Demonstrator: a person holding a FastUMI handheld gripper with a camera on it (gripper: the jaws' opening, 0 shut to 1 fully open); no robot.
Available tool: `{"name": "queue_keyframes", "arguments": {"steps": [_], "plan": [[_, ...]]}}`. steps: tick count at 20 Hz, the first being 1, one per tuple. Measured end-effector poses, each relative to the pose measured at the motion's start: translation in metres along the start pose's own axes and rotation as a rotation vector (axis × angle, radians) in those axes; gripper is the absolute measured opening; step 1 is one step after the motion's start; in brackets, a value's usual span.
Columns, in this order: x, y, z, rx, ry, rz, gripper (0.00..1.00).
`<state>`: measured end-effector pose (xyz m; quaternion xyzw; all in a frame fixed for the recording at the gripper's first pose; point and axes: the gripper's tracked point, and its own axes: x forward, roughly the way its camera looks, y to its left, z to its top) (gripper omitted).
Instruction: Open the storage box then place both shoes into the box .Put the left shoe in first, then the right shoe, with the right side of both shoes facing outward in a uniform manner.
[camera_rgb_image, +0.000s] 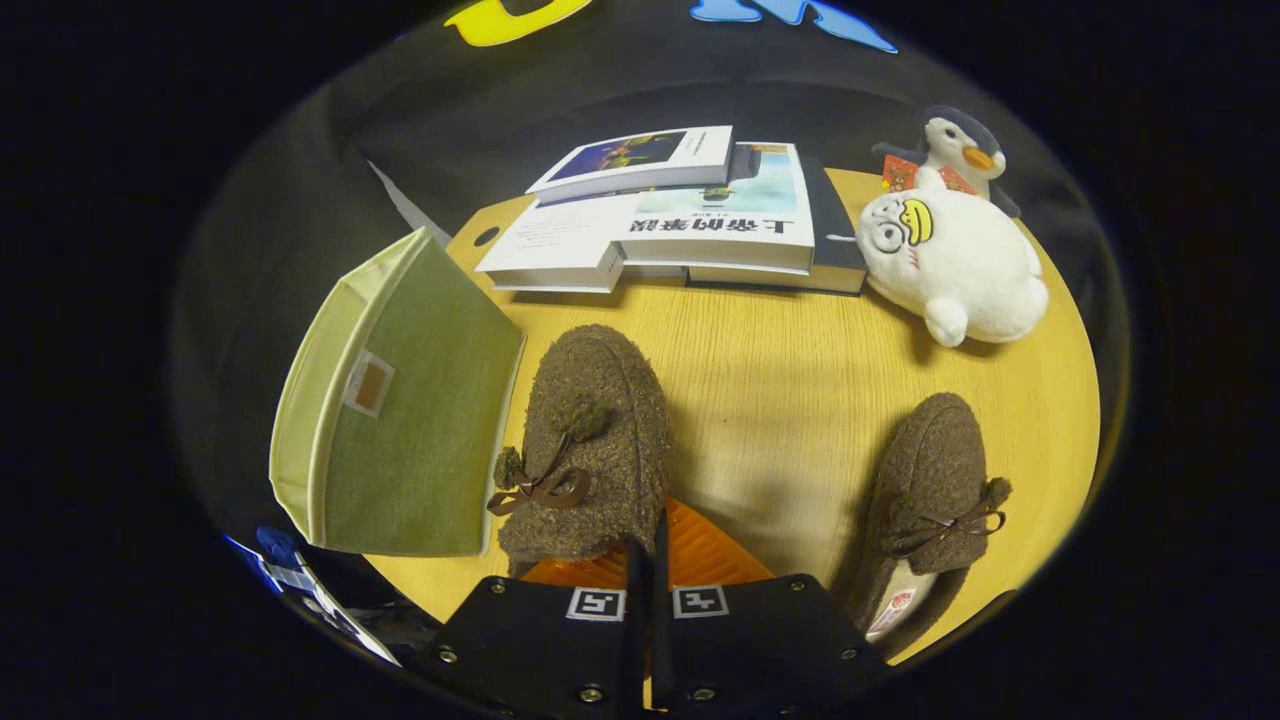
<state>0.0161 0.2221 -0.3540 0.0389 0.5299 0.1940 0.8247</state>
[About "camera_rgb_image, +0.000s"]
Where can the brown fuzzy shoe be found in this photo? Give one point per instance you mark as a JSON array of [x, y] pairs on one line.
[[930, 450], [600, 400]]

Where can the white book sky cover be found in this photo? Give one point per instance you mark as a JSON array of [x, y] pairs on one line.
[[760, 210]]

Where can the white book blue photo cover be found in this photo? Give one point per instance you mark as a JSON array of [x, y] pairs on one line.
[[640, 160]]

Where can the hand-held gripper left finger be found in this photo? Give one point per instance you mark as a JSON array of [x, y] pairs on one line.
[[634, 640]]

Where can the green fabric storage box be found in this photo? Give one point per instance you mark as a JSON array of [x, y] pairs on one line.
[[430, 400]]

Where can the red paper card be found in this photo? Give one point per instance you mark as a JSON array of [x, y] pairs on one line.
[[898, 175]]

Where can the blue cloth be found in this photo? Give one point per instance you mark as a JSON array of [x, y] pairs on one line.
[[277, 547]]

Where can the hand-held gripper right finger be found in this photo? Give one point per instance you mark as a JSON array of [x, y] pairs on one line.
[[660, 640]]

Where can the navy penguin plush toy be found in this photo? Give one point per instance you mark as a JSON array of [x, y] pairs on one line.
[[955, 140]]

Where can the black notebook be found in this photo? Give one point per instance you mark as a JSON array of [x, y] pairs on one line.
[[830, 240]]

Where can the white seal plush toy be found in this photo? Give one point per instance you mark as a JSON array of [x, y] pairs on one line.
[[970, 260]]

